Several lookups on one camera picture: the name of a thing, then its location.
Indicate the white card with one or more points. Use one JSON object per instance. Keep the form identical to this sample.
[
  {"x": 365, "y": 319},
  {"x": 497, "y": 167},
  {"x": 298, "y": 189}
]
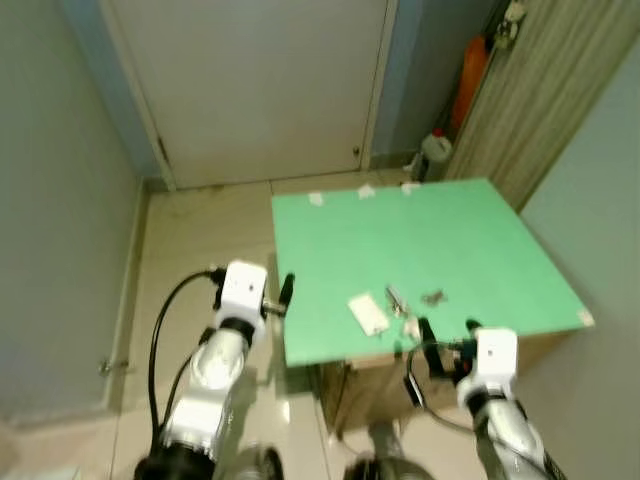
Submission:
[{"x": 367, "y": 314}]

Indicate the robot right leg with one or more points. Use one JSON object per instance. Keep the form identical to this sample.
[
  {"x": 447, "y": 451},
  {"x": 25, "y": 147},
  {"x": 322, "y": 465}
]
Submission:
[{"x": 385, "y": 455}]

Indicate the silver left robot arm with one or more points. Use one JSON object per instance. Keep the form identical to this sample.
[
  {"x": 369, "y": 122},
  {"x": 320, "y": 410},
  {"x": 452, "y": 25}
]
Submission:
[{"x": 210, "y": 380}]

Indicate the silver keys bunch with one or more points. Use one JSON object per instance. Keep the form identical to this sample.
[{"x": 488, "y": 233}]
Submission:
[{"x": 397, "y": 300}]

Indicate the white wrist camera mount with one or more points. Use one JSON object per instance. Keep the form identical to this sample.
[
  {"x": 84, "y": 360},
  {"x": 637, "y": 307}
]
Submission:
[
  {"x": 243, "y": 290},
  {"x": 496, "y": 358}
]

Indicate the wood grain cabinet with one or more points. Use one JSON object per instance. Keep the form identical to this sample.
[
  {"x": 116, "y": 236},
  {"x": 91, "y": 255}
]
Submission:
[{"x": 545, "y": 100}]

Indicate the white cabinet fixture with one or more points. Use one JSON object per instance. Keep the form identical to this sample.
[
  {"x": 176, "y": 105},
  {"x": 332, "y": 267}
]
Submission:
[{"x": 514, "y": 15}]

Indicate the white door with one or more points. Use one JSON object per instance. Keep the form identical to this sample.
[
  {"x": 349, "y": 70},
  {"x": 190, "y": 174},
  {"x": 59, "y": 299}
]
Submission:
[{"x": 260, "y": 80}]

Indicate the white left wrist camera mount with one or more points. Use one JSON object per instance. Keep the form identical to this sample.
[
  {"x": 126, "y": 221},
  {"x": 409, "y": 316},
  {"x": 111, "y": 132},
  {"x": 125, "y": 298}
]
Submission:
[{"x": 243, "y": 290}]

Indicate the small metal wall fitting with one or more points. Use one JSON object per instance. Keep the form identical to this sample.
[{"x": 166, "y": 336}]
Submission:
[{"x": 108, "y": 367}]

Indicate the robot left leg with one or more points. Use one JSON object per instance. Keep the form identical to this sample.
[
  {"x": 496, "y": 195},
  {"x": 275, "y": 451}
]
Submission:
[{"x": 262, "y": 465}]

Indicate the white tape piece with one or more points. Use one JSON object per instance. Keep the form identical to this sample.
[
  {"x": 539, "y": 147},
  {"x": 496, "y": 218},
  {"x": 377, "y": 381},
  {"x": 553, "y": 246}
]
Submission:
[
  {"x": 585, "y": 318},
  {"x": 411, "y": 187},
  {"x": 366, "y": 191},
  {"x": 317, "y": 198}
]

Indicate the white bottle red cap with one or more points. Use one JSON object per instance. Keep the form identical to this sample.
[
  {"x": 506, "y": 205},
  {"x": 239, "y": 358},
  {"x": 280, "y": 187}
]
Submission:
[{"x": 436, "y": 155}]

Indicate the robot leg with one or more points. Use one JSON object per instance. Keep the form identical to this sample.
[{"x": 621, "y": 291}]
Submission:
[
  {"x": 385, "y": 455},
  {"x": 262, "y": 465}
]

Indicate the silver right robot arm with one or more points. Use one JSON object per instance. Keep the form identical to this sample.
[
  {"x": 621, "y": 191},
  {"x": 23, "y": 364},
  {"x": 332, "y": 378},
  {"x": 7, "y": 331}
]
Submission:
[{"x": 508, "y": 435}]

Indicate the green table cover board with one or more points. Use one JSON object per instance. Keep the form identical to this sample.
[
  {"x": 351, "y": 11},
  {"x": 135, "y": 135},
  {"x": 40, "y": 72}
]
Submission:
[{"x": 430, "y": 250}]

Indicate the orange object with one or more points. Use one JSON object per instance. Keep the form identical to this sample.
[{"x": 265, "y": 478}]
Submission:
[{"x": 470, "y": 85}]

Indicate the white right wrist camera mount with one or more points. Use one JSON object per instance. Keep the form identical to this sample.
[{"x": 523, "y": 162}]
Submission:
[{"x": 496, "y": 358}]

